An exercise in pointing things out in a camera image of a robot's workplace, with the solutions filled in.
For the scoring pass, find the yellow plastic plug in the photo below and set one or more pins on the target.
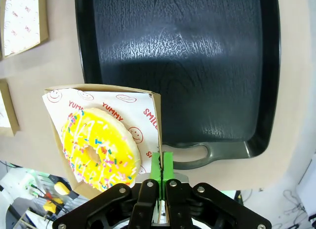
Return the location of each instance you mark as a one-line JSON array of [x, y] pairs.
[[52, 206], [60, 188]]

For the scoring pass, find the white printed paper liner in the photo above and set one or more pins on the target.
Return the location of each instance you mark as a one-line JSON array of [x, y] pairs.
[[22, 24], [3, 115], [111, 100]]

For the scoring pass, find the brown cardboard donut box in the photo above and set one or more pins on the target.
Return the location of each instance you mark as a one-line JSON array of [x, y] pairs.
[[44, 16], [158, 115], [14, 115]]

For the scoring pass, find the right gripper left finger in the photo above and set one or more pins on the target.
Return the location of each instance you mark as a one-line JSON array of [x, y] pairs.
[[145, 202]]

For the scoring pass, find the yellow glazed sprinkle donut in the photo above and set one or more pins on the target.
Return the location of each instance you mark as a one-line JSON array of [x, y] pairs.
[[81, 130]]

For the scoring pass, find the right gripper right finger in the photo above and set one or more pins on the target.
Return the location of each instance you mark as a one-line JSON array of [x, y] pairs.
[[177, 202]]

